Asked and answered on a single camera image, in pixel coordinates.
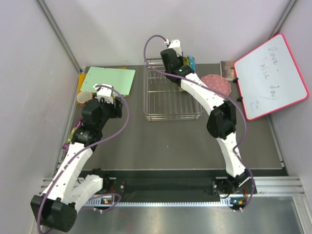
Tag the orange polka dot plate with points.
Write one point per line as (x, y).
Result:
(185, 62)

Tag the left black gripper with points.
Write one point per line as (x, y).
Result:
(116, 112)

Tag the pink framed whiteboard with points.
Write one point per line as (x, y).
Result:
(269, 79)

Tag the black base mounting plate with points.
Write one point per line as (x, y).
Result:
(168, 185)

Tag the light green cutting board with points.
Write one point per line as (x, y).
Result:
(107, 78)

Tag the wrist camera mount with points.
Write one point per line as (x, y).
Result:
(104, 92)
(176, 45)

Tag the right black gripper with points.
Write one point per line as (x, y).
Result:
(181, 59)

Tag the treehouse paperback book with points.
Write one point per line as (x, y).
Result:
(65, 146)

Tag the pink polka dot plate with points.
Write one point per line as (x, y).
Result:
(217, 83)

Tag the blue polka dot plate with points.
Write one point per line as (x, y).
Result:
(192, 63)

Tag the metal wire dish rack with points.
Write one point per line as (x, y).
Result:
(164, 100)

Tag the orange mug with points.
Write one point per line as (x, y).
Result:
(83, 97)

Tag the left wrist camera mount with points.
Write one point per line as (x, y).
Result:
(104, 92)

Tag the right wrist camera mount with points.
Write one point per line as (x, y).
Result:
(176, 45)

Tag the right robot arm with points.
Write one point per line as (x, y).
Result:
(221, 115)

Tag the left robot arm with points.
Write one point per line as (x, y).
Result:
(59, 204)

